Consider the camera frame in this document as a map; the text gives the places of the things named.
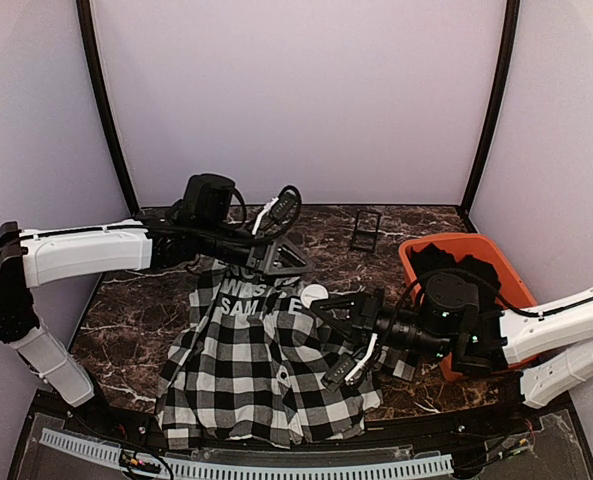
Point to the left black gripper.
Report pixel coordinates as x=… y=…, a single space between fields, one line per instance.
x=267 y=266

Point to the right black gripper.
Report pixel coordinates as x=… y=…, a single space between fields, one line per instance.
x=364 y=312

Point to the black white plaid shirt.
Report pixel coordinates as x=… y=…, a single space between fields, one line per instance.
x=246 y=334

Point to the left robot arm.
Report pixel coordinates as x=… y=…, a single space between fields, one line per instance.
x=195 y=225

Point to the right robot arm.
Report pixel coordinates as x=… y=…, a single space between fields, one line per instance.
x=560 y=333

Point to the black garment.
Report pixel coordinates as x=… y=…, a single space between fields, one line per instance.
x=431 y=258

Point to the orange plastic basket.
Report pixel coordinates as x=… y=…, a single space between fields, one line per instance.
x=462 y=283

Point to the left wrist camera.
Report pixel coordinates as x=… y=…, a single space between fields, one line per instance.
x=282 y=211

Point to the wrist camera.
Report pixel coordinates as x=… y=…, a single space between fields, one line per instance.
x=351 y=369
x=282 y=211

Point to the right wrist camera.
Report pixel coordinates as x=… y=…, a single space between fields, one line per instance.
x=351 y=369

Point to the white slotted cable duct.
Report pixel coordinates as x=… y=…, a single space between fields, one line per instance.
x=145 y=465

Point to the black front rail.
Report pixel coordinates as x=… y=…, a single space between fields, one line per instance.
x=319 y=421

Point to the left black frame post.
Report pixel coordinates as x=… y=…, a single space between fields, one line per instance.
x=102 y=101

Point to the black frame post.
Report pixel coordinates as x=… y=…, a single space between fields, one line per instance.
x=497 y=91
x=102 y=101

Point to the right black frame post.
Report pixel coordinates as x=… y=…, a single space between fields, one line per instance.
x=497 y=91

